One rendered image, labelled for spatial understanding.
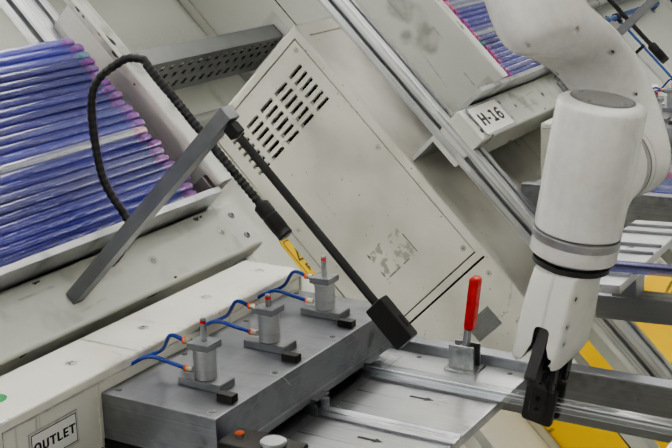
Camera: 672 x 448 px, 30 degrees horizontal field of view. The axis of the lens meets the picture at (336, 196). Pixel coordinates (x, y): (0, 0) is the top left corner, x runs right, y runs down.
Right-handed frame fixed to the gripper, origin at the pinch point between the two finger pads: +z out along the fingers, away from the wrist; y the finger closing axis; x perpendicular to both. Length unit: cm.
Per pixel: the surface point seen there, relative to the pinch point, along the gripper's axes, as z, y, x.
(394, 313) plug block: -12.9, 19.0, -9.0
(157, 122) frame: -12, -11, -60
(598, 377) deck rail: -0.5, -8.0, 2.9
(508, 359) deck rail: 1.1, -8.0, -7.2
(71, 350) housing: -0.1, 24.9, -40.5
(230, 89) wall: 60, -257, -215
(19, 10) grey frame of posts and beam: -22, -11, -83
